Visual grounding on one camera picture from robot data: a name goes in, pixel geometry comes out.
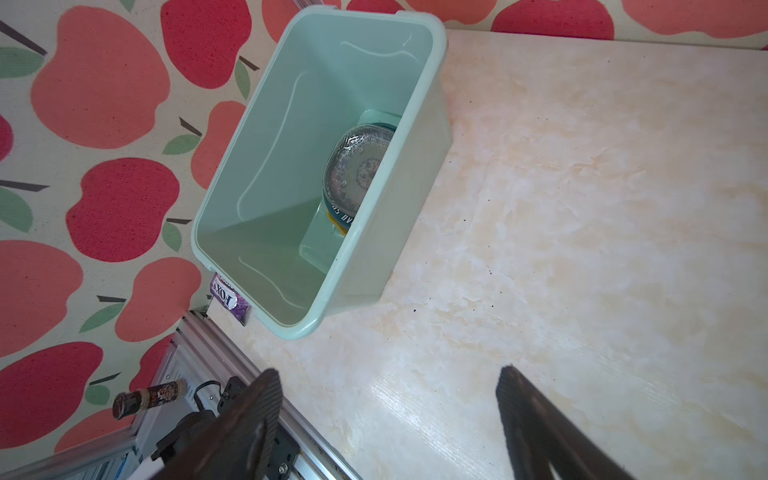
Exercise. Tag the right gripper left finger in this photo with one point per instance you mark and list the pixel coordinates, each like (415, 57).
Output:
(192, 449)

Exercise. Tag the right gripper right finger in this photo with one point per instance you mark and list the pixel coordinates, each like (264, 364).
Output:
(542, 443)

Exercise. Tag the yellow polka dot plate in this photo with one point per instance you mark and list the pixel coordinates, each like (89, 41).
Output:
(339, 226)

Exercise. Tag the clear glass plate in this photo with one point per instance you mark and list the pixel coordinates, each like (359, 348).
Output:
(353, 164)

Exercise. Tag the mint green plastic bin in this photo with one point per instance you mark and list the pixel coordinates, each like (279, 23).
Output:
(263, 224)

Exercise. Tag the green rim plate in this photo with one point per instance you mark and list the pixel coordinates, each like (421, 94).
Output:
(336, 212)

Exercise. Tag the purple candy bag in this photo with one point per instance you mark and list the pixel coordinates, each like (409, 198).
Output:
(229, 298)

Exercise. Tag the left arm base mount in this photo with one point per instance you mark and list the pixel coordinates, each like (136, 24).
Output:
(282, 450)

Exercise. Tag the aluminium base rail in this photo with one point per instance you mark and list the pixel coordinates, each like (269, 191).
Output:
(199, 353)

